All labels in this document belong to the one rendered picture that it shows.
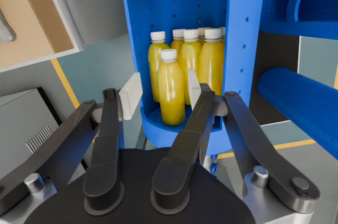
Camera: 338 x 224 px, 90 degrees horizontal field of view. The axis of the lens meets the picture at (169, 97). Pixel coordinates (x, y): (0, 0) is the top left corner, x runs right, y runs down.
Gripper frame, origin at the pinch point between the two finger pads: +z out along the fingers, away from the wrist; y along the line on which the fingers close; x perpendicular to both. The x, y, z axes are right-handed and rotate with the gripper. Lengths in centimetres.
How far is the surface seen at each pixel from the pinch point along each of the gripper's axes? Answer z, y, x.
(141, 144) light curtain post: 78, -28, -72
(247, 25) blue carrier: 12.6, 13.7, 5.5
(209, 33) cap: 20.6, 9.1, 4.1
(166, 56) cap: 21.6, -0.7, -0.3
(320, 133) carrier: 51, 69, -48
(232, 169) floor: 133, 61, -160
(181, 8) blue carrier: 37.4, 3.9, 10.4
